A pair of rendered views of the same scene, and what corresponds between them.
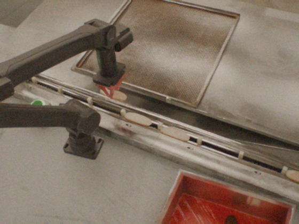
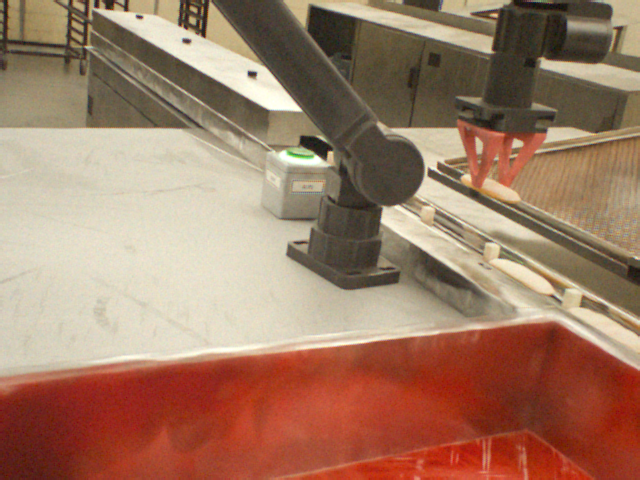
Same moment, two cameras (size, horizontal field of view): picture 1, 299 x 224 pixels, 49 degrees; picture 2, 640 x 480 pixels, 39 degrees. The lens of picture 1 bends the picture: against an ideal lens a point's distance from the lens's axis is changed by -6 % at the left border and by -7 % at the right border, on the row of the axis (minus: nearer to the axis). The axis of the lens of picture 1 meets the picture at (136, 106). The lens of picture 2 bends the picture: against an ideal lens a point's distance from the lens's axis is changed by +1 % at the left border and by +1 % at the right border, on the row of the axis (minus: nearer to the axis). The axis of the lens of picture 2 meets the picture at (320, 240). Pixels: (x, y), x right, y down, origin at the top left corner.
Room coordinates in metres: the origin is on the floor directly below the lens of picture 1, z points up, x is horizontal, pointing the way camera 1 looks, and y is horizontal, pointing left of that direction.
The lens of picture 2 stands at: (-0.17, -0.24, 1.17)
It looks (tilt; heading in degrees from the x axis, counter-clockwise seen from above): 18 degrees down; 28
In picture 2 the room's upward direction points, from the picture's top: 9 degrees clockwise
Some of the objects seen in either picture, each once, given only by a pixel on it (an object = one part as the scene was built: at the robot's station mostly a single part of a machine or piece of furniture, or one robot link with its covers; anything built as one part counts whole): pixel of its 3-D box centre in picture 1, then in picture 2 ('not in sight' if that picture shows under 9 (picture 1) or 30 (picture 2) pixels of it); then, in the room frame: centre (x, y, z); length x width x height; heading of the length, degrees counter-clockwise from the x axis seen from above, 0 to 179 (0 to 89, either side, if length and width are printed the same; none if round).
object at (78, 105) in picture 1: (80, 118); (373, 171); (0.73, 0.18, 0.94); 0.09 x 0.05 x 0.10; 136
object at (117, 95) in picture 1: (112, 93); (489, 186); (0.83, 0.07, 0.93); 0.10 x 0.04 x 0.01; 56
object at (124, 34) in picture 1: (111, 35); (557, 5); (0.86, 0.05, 1.14); 0.11 x 0.09 x 0.12; 136
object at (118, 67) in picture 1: (108, 66); (509, 87); (0.83, 0.07, 1.05); 0.10 x 0.07 x 0.07; 146
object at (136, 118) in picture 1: (138, 118); (520, 273); (0.78, 0.00, 0.86); 0.10 x 0.04 x 0.01; 56
